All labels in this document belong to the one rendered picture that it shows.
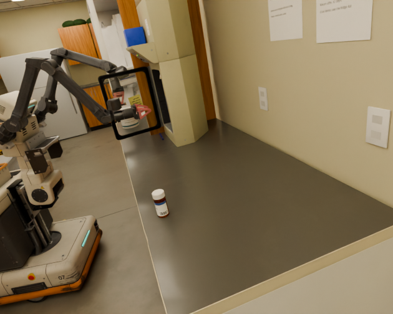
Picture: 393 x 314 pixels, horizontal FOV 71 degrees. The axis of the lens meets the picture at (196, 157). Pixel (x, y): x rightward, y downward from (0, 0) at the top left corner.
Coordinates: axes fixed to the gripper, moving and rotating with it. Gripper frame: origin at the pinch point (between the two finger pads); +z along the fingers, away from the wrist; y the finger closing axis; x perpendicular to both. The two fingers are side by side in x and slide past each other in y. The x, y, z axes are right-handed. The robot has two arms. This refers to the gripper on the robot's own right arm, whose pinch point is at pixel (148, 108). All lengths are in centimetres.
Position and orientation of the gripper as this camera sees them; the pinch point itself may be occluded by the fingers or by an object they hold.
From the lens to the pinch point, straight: 167.1
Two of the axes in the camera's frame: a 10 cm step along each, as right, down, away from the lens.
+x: 1.6, 9.0, 4.0
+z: 9.3, -2.7, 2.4
